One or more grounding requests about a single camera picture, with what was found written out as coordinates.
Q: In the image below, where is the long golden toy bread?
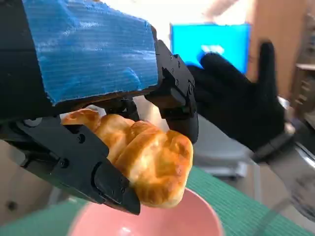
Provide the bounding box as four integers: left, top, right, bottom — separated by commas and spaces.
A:
61, 109, 194, 209

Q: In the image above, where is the green cutting mat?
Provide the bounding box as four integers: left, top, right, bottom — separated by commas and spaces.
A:
0, 165, 315, 236

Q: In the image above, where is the pink bowl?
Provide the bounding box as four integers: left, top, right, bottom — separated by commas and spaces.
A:
67, 188, 225, 236

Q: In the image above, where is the blue-screen monitor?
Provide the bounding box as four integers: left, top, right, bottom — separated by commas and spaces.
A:
169, 22, 253, 75

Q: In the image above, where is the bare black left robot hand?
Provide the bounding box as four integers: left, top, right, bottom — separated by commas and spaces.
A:
0, 0, 200, 215

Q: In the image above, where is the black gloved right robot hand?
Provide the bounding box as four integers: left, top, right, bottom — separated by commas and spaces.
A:
188, 41, 287, 153

